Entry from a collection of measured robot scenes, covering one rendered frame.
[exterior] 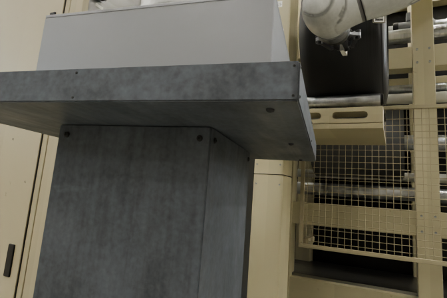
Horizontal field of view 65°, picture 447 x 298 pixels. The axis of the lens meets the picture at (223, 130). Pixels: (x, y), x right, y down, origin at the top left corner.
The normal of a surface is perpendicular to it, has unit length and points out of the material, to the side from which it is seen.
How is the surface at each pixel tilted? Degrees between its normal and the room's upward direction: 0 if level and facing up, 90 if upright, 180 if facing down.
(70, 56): 90
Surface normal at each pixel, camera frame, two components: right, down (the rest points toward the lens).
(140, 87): -0.28, -0.20
